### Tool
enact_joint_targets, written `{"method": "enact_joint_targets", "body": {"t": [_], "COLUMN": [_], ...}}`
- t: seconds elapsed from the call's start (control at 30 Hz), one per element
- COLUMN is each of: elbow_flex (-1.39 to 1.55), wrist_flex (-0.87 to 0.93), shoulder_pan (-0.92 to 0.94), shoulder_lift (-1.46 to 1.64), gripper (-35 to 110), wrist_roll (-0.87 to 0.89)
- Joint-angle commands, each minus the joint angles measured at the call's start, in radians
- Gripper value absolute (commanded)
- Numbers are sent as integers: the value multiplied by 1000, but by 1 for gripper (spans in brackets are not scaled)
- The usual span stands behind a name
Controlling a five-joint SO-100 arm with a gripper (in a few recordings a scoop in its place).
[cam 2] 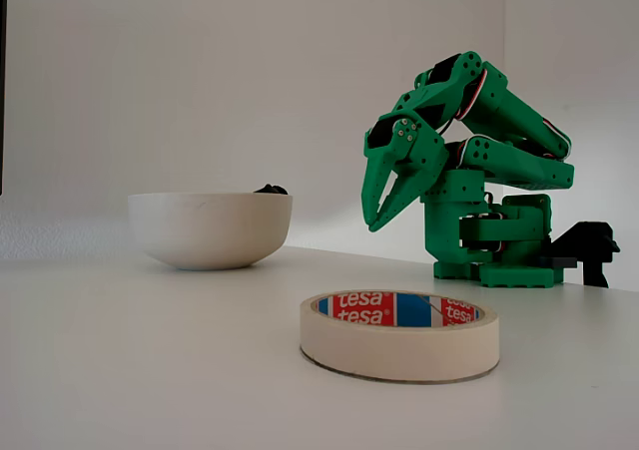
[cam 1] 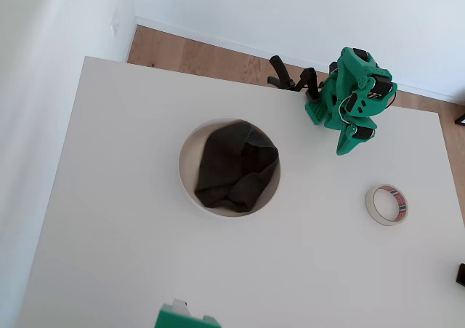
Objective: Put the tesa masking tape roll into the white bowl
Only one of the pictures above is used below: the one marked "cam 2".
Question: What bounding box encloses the black table clamp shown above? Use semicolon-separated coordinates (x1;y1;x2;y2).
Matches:
538;220;622;288

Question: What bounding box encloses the beige masking tape roll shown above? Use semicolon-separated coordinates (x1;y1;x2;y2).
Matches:
299;289;500;384

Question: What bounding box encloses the white round bowl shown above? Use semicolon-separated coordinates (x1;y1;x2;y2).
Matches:
127;192;294;272

